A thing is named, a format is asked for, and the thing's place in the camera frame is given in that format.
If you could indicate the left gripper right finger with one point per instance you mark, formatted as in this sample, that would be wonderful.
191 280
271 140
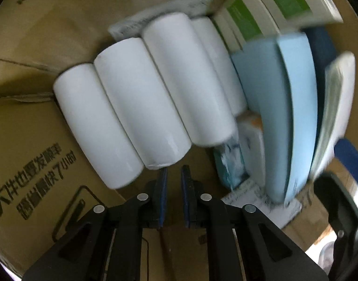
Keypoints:
242 243

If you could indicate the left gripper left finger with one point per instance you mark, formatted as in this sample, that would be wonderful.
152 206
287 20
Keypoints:
106 244

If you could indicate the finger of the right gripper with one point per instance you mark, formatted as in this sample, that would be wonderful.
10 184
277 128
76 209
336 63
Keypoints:
347 154

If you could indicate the white paper roll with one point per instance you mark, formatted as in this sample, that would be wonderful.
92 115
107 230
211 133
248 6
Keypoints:
190 78
95 126
142 103
222 63

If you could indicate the white shipping label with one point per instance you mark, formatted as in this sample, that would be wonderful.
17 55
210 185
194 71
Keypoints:
250 193

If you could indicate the brown cardboard box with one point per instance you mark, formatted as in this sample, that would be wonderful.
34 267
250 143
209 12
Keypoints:
38 40

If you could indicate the light blue foam block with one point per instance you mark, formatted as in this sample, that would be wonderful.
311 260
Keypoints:
278 78

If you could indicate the white paper roll in box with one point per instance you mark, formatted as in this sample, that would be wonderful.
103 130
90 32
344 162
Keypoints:
222 63

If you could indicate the green white carton box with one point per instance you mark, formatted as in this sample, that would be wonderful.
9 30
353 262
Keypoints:
301 14

